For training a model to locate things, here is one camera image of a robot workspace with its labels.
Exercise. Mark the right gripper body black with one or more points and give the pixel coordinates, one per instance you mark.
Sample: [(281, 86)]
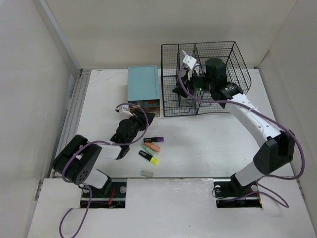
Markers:
[(197, 83)]

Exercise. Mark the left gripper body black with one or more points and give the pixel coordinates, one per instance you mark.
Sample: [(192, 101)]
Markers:
[(138, 124)]

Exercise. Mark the orange highlighter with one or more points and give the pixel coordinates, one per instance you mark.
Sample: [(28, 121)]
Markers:
[(153, 146)]

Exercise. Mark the teal mini drawer chest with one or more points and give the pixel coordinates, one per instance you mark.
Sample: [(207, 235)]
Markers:
[(143, 88)]

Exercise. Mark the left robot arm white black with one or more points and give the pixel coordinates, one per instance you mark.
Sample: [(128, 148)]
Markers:
[(77, 159)]

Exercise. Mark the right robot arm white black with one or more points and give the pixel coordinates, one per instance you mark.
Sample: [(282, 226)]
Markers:
[(276, 145)]

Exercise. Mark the purple highlighter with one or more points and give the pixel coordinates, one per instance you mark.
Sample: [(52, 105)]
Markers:
[(154, 139)]

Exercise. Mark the green highlighter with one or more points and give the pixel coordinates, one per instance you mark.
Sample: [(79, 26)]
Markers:
[(148, 149)]

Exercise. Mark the yellow highlighter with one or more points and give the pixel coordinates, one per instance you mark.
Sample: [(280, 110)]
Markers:
[(148, 157)]

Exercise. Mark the grey eraser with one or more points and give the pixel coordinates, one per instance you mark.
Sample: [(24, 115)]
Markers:
[(148, 174)]

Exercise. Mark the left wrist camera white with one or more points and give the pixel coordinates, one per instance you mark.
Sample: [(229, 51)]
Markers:
[(124, 110)]

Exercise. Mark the black wire mesh organizer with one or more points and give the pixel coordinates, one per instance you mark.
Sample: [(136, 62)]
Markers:
[(171, 62)]

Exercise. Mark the aluminium rail frame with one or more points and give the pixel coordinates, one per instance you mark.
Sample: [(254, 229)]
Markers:
[(74, 108)]

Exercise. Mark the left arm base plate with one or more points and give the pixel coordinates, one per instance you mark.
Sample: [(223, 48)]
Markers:
[(114, 196)]

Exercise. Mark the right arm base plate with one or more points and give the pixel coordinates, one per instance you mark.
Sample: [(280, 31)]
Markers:
[(228, 197)]

